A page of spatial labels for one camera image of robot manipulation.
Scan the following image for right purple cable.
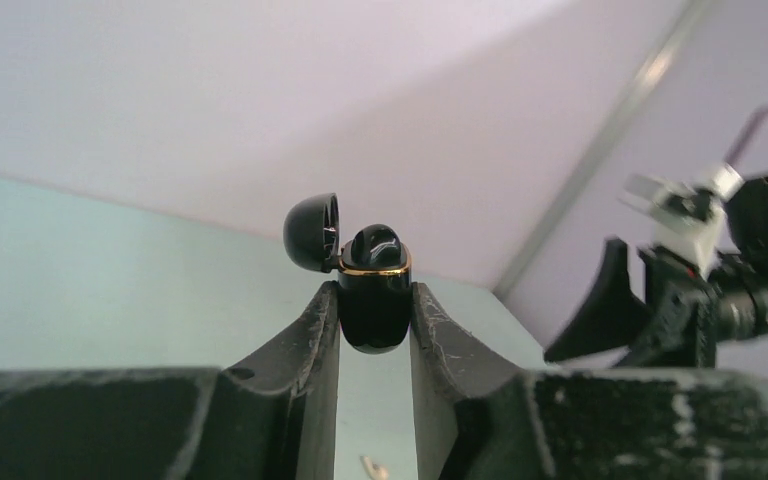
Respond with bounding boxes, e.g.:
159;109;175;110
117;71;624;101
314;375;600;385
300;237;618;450
725;104;768;167

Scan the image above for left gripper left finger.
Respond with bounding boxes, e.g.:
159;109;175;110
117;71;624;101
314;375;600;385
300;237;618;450
0;281;340;479

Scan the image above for black charging case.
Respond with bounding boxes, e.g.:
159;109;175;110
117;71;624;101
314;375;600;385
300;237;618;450
283;193;412;355

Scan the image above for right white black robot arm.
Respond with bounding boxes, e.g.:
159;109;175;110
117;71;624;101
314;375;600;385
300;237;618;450
543;175;768;368

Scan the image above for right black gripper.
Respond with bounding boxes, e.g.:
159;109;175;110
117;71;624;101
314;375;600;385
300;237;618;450
544;237;718;369

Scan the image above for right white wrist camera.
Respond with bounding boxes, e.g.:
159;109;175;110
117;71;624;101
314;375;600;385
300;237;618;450
620;164;744;279

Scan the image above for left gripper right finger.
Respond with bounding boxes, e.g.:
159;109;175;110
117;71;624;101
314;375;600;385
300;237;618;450
410;283;768;479

